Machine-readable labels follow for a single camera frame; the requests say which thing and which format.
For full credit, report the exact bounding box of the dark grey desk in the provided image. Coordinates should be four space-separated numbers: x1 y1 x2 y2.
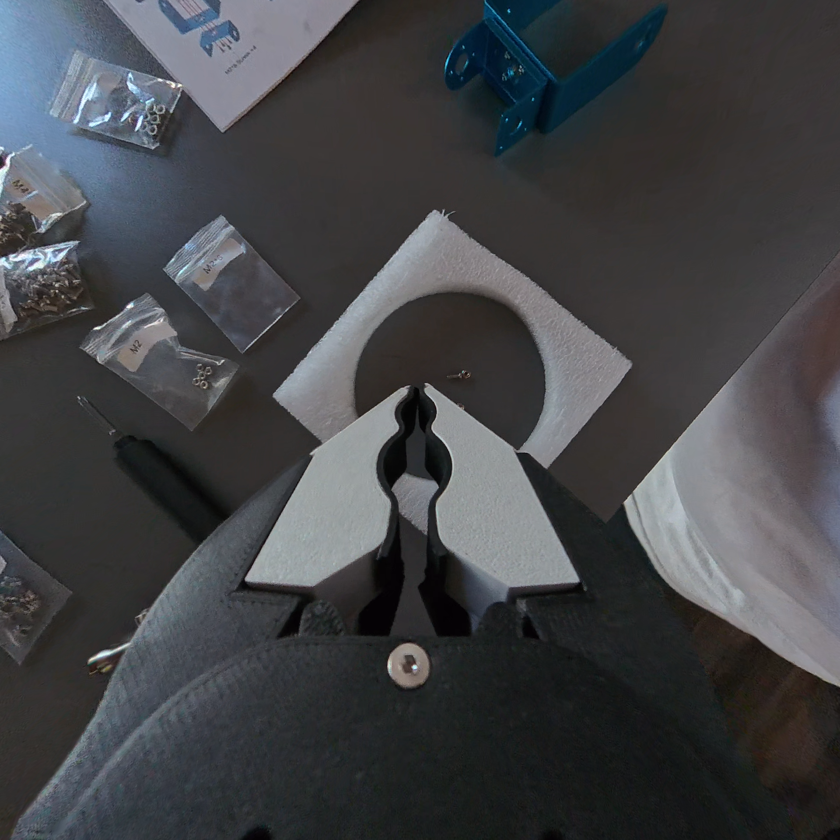
0 0 840 808

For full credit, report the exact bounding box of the group of small screw bags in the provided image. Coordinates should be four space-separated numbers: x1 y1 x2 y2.
0 51 301 665

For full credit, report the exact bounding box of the white foam sheet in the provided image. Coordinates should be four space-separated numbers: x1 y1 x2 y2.
272 210 634 526

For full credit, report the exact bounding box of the person's white shirt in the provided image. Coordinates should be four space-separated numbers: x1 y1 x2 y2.
622 268 840 690

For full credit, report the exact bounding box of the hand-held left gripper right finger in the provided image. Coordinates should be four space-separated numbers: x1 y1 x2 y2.
420 382 583 636

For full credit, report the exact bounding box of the black handle screwdriver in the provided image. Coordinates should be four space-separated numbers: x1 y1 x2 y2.
77 395 227 546

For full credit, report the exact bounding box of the white instruction booklet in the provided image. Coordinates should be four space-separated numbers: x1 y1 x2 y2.
105 0 361 132

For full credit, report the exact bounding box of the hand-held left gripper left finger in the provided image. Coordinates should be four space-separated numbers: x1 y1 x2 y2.
244 386 420 636

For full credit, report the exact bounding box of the small silver cross wrench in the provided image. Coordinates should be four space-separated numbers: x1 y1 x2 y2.
85 607 151 678

